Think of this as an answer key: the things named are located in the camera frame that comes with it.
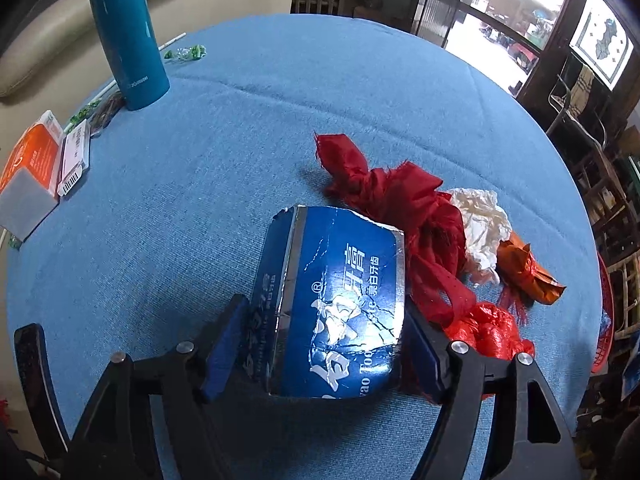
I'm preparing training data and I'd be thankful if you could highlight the blue tablecloth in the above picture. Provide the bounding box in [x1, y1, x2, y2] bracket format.
[8, 14, 601, 429]

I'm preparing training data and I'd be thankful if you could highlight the black smartphone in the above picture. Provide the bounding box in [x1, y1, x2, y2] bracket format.
[14, 323, 70, 460]

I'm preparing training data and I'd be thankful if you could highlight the small white barcode box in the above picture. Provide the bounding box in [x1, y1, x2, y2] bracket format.
[58, 119, 91, 196]

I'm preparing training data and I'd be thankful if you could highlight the orange foil wrapper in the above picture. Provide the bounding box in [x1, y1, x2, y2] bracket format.
[497, 231, 565, 306]

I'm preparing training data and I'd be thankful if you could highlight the white paper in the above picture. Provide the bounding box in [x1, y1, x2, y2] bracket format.
[447, 188, 512, 287]

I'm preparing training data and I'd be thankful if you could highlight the red plastic bag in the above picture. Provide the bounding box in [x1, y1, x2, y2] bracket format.
[444, 301, 535, 361]

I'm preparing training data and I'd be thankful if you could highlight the orange white medicine box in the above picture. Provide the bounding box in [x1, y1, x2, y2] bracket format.
[0, 110, 63, 242]

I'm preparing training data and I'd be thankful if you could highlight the cream leather sofa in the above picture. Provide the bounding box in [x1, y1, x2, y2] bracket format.
[1, 0, 292, 157]

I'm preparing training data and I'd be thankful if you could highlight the metal frame armchair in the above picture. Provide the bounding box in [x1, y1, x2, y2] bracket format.
[546, 52, 637, 166]

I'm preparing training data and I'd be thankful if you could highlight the teal thermos bottle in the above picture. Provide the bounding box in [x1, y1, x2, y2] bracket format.
[89, 0, 170, 110]

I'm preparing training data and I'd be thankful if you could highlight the blue toothpaste box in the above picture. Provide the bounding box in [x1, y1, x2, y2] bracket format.
[241, 205, 406, 399]

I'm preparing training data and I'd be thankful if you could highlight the red plastic trash basket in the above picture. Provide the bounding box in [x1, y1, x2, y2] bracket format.
[591, 255, 614, 375]

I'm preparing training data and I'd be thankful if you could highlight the green candy wrapper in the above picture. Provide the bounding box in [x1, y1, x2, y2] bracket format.
[164, 44, 207, 63]

